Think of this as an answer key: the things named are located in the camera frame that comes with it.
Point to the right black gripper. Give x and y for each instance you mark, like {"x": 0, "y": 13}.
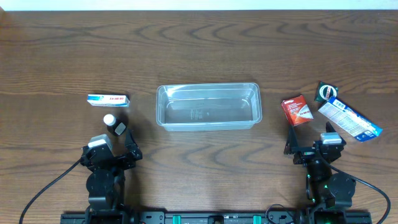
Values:
{"x": 305, "y": 152}

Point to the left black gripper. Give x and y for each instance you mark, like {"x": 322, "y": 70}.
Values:
{"x": 135, "y": 154}

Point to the red medicine box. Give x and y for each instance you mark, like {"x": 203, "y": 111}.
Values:
{"x": 296, "y": 110}

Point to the long blue white box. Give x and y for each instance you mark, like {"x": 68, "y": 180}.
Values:
{"x": 350, "y": 120}

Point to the green box round label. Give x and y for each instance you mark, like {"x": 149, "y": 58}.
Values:
{"x": 324, "y": 92}

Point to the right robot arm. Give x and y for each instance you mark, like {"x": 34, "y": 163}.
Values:
{"x": 330, "y": 192}

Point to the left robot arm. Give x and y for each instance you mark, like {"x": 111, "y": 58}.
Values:
{"x": 106, "y": 183}

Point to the clear plastic container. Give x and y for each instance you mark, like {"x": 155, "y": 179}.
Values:
{"x": 208, "y": 106}

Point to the brown bottle white cap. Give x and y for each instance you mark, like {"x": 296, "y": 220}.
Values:
{"x": 114, "y": 125}

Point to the white blue Panadol box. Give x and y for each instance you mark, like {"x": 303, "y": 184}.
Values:
{"x": 108, "y": 100}

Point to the black mounting rail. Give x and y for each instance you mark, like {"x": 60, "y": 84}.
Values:
{"x": 212, "y": 218}

